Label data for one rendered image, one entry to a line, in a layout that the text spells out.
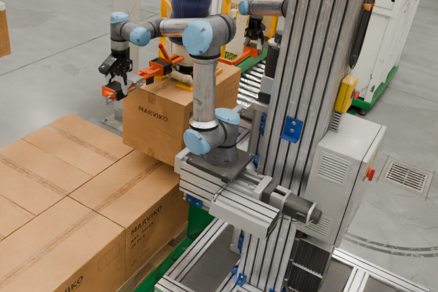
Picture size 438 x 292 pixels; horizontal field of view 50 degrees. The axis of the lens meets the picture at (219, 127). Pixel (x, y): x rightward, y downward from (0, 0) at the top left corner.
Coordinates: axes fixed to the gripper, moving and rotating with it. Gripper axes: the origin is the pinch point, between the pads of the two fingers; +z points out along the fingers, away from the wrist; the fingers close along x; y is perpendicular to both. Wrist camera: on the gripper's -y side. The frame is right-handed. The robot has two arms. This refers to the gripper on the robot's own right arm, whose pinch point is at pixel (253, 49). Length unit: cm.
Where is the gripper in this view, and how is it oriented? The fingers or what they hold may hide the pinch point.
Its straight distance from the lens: 277.5
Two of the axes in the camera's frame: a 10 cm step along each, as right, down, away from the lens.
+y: -5.0, 4.2, -7.6
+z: -1.0, 8.4, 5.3
